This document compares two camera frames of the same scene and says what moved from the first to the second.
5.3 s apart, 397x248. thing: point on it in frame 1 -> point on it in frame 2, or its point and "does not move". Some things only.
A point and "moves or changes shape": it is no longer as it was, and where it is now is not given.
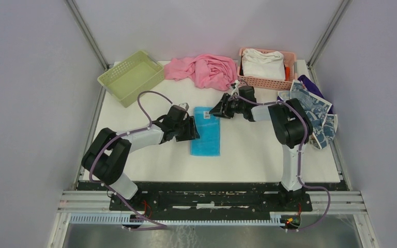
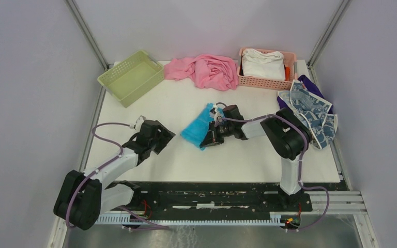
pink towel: x=207 y=71 does not move
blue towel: x=208 y=127 moves or changes shape
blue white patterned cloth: x=324 y=126 does not move
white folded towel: x=269 y=65 does not move
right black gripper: x=220 y=110 -> x=211 y=138
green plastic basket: x=130 y=79 does not move
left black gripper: x=192 y=133 -> x=166 y=136
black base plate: x=153 y=200 does not move
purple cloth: x=314 y=90 does not move
